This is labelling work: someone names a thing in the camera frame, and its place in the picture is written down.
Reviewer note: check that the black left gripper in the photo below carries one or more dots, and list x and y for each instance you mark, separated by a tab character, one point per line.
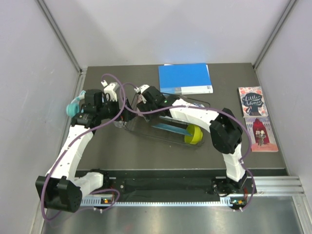
127	115

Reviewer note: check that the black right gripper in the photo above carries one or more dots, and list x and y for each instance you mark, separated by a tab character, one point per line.
143	107

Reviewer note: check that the clear plastic cup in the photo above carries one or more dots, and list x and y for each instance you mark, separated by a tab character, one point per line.
119	124

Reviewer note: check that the white watermelon plate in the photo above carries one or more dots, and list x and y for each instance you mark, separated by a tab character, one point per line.
165	118

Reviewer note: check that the teal scalloped plate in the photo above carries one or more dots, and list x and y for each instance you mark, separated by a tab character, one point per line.
179	129

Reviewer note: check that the black wire dish rack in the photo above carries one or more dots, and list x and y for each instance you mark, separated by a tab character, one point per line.
142	126

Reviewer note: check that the lime green bowl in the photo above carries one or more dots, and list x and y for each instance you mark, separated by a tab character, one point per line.
195	136

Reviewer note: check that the pink ghost mug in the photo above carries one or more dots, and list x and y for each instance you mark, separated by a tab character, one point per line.
141	105

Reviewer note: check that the red patterned small bowl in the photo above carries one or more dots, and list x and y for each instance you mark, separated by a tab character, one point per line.
198	105

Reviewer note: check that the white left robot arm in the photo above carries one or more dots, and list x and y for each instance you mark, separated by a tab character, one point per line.
59	190

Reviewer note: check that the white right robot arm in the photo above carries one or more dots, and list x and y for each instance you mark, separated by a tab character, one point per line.
225	132

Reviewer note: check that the blue folder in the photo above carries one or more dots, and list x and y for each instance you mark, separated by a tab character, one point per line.
185	79

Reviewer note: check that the teal cat ear headphones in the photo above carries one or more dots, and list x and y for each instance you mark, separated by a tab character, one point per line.
73	108

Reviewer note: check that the Little Women book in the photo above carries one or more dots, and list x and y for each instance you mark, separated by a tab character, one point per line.
252	102

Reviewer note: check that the red illustrated book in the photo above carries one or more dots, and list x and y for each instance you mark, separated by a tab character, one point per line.
261	133

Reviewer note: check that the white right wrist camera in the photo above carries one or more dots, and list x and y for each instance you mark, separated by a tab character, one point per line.
141	89

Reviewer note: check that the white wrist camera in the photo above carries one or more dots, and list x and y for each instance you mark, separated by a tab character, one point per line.
141	89
110	90

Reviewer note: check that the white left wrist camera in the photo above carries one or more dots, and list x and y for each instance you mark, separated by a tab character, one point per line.
110	90

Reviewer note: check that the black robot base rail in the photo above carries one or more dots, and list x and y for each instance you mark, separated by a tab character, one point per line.
178	185

